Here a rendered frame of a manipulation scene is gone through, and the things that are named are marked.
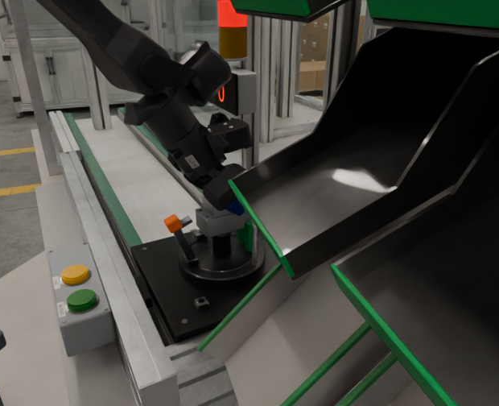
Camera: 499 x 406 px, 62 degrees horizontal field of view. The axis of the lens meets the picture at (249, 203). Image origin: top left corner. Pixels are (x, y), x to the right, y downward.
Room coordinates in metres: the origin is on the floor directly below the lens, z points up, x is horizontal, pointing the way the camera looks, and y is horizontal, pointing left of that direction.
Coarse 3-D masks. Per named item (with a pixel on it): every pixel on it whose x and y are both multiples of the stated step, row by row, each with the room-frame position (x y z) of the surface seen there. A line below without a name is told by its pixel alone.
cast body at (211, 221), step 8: (200, 208) 0.57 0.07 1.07; (208, 208) 0.55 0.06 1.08; (200, 216) 0.54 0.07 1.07; (208, 216) 0.54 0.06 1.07; (216, 216) 0.53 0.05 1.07; (224, 216) 0.54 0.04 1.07; (232, 216) 0.55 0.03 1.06; (240, 216) 0.55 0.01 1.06; (248, 216) 0.58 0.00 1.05; (200, 224) 0.55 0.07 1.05; (208, 224) 0.53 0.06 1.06; (216, 224) 0.53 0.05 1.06; (224, 224) 0.54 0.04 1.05; (232, 224) 0.55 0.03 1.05; (240, 224) 0.55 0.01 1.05; (208, 232) 0.53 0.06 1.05; (216, 232) 0.53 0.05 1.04; (224, 232) 0.54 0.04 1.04
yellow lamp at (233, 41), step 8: (224, 32) 0.76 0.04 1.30; (232, 32) 0.76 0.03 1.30; (240, 32) 0.76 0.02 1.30; (224, 40) 0.76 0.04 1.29; (232, 40) 0.76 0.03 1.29; (240, 40) 0.76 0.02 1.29; (224, 48) 0.76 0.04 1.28; (232, 48) 0.76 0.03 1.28; (240, 48) 0.76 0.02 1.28; (224, 56) 0.76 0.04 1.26; (232, 56) 0.76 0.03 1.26; (240, 56) 0.76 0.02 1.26
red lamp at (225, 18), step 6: (222, 0) 0.76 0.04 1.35; (228, 0) 0.76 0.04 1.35; (222, 6) 0.77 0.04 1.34; (228, 6) 0.76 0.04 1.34; (222, 12) 0.77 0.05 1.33; (228, 12) 0.76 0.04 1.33; (234, 12) 0.76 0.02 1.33; (222, 18) 0.77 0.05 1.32; (228, 18) 0.76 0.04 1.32; (234, 18) 0.76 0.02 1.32; (240, 18) 0.76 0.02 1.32; (246, 18) 0.78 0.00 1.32; (222, 24) 0.77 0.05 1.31; (228, 24) 0.76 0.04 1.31; (234, 24) 0.76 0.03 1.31; (240, 24) 0.76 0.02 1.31; (246, 24) 0.78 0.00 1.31
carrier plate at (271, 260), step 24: (168, 240) 0.63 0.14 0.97; (264, 240) 0.63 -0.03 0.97; (144, 264) 0.56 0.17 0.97; (168, 264) 0.56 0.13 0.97; (168, 288) 0.50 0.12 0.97; (192, 288) 0.50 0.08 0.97; (240, 288) 0.50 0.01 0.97; (168, 312) 0.44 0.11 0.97; (192, 312) 0.44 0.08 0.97; (216, 312) 0.44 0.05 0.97; (192, 336) 0.41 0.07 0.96
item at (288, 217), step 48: (384, 48) 0.39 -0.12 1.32; (432, 48) 0.41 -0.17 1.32; (480, 48) 0.42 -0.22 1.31; (336, 96) 0.38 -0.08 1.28; (384, 96) 0.39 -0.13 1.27; (432, 96) 0.39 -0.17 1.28; (480, 96) 0.27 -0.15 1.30; (336, 144) 0.37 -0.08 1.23; (384, 144) 0.34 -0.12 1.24; (432, 144) 0.26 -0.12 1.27; (480, 144) 0.27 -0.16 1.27; (240, 192) 0.32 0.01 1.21; (288, 192) 0.33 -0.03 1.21; (336, 192) 0.30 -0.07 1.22; (384, 192) 0.25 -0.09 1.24; (432, 192) 0.26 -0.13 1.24; (288, 240) 0.27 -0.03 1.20; (336, 240) 0.24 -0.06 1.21
